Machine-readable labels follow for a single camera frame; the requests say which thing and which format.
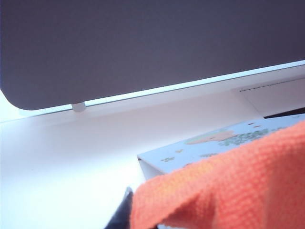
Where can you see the white partition bracket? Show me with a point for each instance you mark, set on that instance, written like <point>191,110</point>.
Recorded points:
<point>78,107</point>

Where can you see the wide grey desk partition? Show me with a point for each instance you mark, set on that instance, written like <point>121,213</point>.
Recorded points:
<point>119,47</point>

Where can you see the orange microfiber cloth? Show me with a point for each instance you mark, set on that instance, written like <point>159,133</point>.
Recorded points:
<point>226,190</point>

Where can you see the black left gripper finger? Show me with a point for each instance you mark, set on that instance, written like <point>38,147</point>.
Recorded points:
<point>121,212</point>

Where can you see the square white-framed table mirror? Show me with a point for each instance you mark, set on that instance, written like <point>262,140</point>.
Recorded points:
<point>214,140</point>

